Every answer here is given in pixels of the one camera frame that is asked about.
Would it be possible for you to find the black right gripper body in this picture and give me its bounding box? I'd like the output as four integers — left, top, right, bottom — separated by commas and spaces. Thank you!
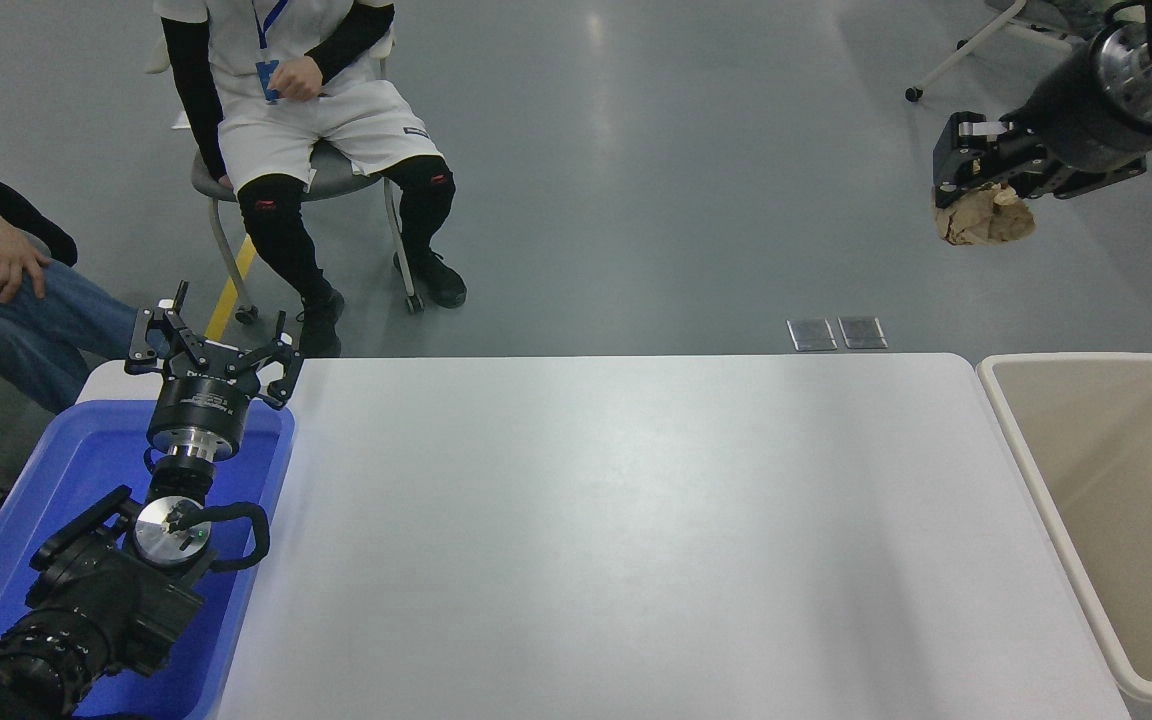
1011, 45, 1152, 176

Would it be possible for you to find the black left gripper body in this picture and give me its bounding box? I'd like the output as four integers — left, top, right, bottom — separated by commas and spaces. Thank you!
147, 362, 260, 443

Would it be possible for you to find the tan paper ball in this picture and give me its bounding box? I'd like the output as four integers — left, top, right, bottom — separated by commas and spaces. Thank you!
933, 182, 1037, 247

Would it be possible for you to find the person's right hand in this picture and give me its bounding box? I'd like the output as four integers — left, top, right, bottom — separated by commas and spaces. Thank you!
0, 216, 52, 303

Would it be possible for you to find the person's left hand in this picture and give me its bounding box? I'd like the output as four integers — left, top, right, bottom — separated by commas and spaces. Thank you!
271, 57, 327, 103

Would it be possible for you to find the chair with white legs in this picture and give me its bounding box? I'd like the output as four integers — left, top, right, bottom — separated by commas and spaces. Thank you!
904, 0, 1097, 103

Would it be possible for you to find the blue plastic tray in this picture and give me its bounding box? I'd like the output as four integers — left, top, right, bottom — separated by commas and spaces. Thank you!
0, 398, 297, 720

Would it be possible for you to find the person in blue trousers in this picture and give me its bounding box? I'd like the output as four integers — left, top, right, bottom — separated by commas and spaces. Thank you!
0, 85, 172, 416

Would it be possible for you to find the grey chair with metal legs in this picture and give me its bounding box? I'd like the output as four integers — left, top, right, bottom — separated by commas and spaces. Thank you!
191, 140, 427, 326

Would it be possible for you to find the square metal floor plate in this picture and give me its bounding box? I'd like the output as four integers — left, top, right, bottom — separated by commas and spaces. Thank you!
787, 318, 839, 353
838, 316, 889, 351

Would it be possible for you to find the person on grey chair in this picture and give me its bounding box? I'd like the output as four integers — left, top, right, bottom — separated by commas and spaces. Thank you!
154, 0, 469, 359

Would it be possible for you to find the large pale plastic bin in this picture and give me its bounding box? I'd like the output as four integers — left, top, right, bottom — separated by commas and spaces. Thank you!
976, 352, 1152, 707

